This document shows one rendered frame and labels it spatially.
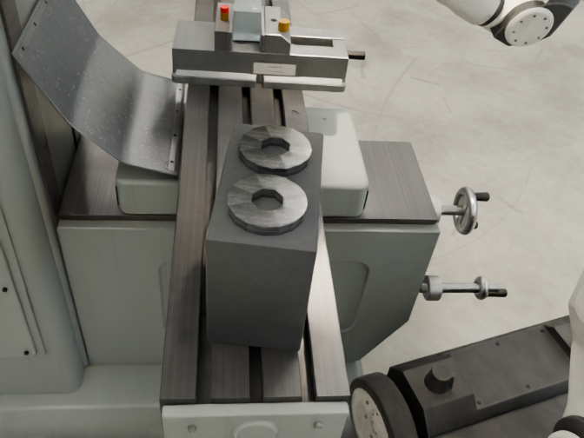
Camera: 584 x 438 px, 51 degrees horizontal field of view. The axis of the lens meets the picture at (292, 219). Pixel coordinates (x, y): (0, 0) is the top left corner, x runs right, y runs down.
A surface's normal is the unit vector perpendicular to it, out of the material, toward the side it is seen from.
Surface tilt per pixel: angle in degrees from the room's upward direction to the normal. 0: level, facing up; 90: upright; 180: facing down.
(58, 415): 68
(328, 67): 90
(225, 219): 0
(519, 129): 0
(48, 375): 79
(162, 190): 90
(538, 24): 102
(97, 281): 90
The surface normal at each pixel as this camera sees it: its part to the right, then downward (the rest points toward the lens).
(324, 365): 0.09, -0.72
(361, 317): 0.07, 0.69
